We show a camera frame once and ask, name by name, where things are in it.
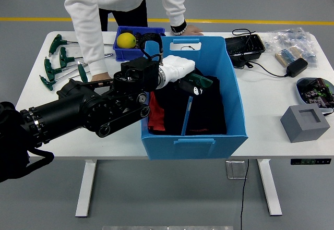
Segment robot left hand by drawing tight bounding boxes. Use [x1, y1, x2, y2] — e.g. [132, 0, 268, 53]
[158, 55, 207, 96]

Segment person's left hand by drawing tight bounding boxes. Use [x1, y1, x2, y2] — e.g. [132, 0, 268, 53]
[180, 24, 204, 37]

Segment person's right hand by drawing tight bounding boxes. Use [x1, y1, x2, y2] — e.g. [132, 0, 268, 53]
[90, 72, 113, 82]

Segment small green T-handle hex key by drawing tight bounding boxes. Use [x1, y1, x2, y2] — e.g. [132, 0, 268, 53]
[68, 70, 91, 80]
[77, 63, 91, 83]

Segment large green T-handle hex key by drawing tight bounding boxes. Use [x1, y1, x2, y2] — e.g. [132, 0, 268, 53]
[181, 72, 214, 136]

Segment blue folding storage box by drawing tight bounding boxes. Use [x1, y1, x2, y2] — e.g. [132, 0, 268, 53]
[140, 36, 249, 161]

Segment grey cube box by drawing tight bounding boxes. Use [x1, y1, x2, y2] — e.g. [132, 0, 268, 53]
[280, 104, 331, 144]

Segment black wrist watch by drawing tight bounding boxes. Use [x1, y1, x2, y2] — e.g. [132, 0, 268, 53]
[170, 18, 187, 34]

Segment small blue plastic bin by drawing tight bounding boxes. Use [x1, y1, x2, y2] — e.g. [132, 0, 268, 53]
[112, 26, 166, 63]

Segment yellow lemon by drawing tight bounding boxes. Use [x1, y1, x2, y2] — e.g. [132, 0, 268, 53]
[116, 32, 137, 49]

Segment black plastic tray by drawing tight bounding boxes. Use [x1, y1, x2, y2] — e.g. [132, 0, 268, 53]
[224, 34, 266, 68]

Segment red cloth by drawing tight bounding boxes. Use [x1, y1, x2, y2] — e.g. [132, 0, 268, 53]
[148, 91, 165, 131]

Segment black cloth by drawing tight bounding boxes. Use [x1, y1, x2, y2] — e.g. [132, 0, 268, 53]
[150, 67, 227, 136]

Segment resistor tape strip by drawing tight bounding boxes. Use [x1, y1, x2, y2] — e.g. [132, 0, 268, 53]
[275, 46, 303, 66]

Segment clear plastic parts bags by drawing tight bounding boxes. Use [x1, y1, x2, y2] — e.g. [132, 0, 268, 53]
[265, 27, 319, 69]

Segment white table leg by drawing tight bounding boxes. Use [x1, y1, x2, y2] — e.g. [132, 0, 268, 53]
[257, 159, 283, 216]
[75, 159, 97, 218]

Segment black power adapter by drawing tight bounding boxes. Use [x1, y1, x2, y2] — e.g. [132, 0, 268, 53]
[286, 57, 309, 78]

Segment metal floor outlet plate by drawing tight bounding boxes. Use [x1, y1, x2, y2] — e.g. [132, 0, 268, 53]
[225, 160, 248, 180]

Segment pale blue dish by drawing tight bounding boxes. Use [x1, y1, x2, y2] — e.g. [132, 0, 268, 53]
[296, 77, 334, 115]

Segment electronic parts pile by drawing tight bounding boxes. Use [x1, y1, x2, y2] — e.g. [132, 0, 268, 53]
[298, 78, 334, 108]

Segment black table control panel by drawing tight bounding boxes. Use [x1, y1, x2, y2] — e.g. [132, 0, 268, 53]
[290, 158, 332, 166]

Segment white bead bracelet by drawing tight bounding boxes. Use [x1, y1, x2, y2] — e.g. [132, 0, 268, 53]
[172, 23, 188, 36]

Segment black adapter cable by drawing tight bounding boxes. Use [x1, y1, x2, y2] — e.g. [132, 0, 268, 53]
[232, 28, 289, 78]

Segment black floor cable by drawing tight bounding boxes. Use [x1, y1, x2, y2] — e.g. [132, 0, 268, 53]
[239, 159, 250, 230]

